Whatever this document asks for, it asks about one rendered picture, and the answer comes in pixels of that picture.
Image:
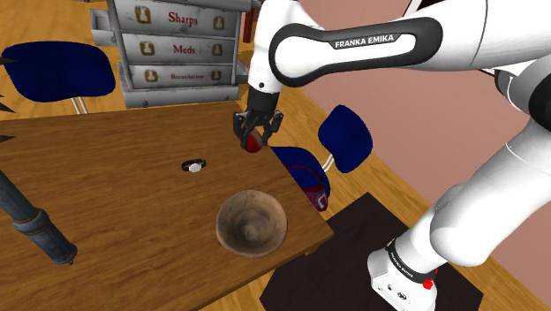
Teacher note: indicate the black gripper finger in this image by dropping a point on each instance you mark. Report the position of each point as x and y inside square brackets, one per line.
[273, 125]
[239, 124]

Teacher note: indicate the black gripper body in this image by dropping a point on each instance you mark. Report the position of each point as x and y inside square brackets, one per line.
[261, 105]

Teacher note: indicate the red apple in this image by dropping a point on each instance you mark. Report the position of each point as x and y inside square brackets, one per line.
[252, 143]

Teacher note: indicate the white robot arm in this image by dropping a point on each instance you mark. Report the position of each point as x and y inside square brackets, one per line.
[452, 51]

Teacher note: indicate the black wristwatch with white face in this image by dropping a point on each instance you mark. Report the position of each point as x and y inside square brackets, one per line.
[194, 166]

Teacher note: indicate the blue chair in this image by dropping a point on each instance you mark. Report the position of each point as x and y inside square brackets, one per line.
[56, 71]
[344, 138]

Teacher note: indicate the grey metal drawer cabinet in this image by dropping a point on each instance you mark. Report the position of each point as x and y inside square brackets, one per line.
[176, 51]

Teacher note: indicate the brown wooden bowl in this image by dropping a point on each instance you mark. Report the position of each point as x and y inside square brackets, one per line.
[251, 224]

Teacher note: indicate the brown wooden table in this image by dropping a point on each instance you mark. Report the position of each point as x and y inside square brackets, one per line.
[129, 224]

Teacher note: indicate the dark robot stand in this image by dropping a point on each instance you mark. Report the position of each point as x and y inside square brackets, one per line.
[344, 262]

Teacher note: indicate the dark grey metal pole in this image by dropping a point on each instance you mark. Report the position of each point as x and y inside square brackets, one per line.
[30, 215]

